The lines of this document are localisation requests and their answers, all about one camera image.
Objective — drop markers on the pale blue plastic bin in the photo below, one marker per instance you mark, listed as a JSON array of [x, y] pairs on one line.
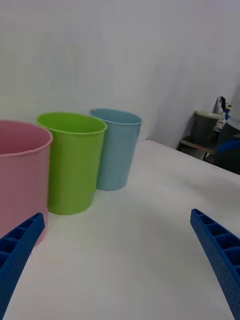
[[117, 155]]

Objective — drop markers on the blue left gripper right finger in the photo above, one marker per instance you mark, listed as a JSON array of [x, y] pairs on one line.
[[222, 260]]

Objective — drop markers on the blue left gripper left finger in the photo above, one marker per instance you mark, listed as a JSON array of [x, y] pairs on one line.
[[17, 252]]

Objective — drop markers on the dark low stand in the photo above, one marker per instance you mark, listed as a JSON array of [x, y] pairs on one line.
[[195, 148]]

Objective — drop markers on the grey bin with green rim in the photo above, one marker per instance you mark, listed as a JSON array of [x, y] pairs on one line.
[[203, 127]]

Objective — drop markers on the pink plastic bin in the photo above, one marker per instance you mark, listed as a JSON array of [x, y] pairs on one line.
[[22, 180]]

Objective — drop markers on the yellow-green plastic bin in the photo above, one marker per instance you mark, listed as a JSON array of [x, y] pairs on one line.
[[72, 170]]

